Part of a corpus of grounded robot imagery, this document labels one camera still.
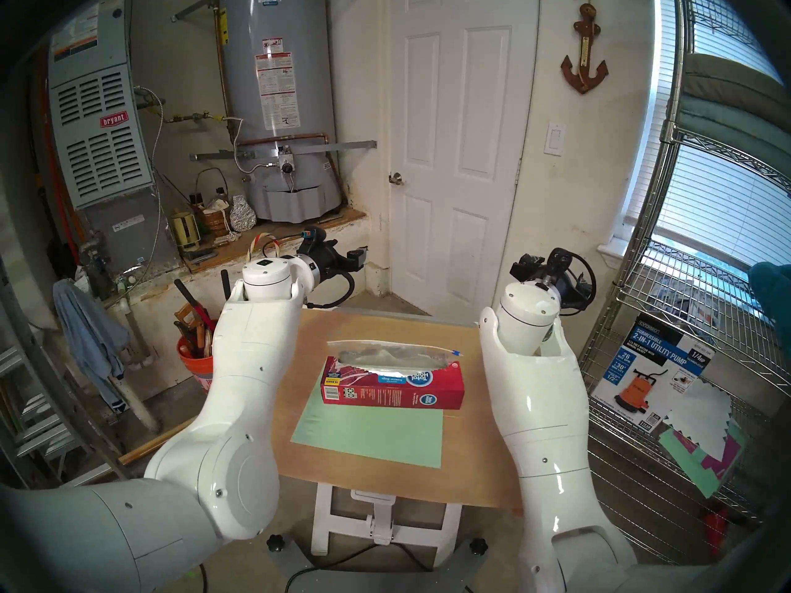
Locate white window sill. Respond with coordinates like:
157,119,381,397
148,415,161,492
596,240,632,269

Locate gray water heater tank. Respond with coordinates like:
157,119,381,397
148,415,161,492
218,0,345,224

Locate white window blinds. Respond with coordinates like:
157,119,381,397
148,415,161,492
624,0,791,271

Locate white plastic pipe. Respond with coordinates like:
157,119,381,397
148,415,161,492
116,296,161,434

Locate brown cardboard table cover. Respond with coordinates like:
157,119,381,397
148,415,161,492
271,308,527,511

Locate orange tool bucket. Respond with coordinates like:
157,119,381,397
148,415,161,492
176,335,216,393

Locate wicker basket with handle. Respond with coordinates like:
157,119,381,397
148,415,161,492
194,167,234,238

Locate gray robot base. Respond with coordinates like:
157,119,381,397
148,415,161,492
266,534,490,593

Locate white folding table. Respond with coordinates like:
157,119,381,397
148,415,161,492
295,303,484,568

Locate white panel door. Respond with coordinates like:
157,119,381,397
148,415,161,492
388,0,540,322

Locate aluminium ladder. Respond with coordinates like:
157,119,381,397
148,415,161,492
0,271,143,494

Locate foil wrapped object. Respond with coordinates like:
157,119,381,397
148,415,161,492
229,195,258,233

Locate teal cushion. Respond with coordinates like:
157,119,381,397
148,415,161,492
749,261,791,340

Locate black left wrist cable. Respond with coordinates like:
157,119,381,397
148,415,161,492
305,269,357,309

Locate gray metal strap bar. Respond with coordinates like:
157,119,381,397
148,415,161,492
190,140,378,162

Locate clear ziplock bag blue slider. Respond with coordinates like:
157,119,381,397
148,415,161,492
326,340,463,377

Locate gray Bryant furnace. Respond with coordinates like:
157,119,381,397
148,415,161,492
48,0,181,272

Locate gray green folded cushion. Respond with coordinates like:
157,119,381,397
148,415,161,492
677,53,791,174

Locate red freezer bag box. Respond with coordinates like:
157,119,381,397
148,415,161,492
320,356,466,411

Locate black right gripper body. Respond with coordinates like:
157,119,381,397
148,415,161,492
535,248,586,300

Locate white jagged paper sheet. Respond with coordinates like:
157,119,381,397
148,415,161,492
662,379,734,463

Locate light green paper mat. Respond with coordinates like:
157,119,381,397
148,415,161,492
290,403,446,469

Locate metal gas pipe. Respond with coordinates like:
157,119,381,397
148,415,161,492
162,110,231,127

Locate chrome wire shelf rack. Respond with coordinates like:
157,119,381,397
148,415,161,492
569,0,791,575

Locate magenta paper sheet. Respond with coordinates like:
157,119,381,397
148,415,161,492
680,430,743,476

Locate green paper sheet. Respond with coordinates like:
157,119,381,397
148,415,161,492
657,428,725,498

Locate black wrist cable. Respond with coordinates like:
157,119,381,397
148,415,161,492
555,249,599,316
305,269,357,309

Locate rusty anchor wall decoration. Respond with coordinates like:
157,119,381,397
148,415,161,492
560,3,609,95

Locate utility pump cardboard box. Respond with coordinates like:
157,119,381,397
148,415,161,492
591,314,716,435

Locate blue hanging towel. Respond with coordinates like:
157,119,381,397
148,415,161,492
53,279,132,408

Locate red object on floor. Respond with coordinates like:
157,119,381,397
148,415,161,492
701,508,731,558

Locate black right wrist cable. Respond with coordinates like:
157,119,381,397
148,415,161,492
555,249,599,316

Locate wooden pole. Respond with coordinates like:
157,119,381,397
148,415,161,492
117,416,200,467

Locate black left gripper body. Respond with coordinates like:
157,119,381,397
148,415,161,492
303,227,351,279

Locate yellow metal canister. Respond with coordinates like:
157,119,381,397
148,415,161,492
171,209,202,253

